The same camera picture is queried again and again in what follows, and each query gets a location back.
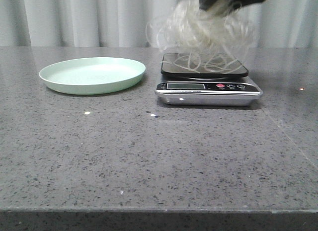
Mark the grey pleated curtain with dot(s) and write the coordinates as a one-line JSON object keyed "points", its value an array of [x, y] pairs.
{"points": [[121, 23]]}

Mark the light green round plate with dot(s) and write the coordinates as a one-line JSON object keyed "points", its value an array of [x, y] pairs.
{"points": [[92, 76]]}

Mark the black silver kitchen scale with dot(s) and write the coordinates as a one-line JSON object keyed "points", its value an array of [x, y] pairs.
{"points": [[221, 81]]}

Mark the white vermicelli noodle bundle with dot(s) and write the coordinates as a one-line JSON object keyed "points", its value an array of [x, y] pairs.
{"points": [[213, 40]]}

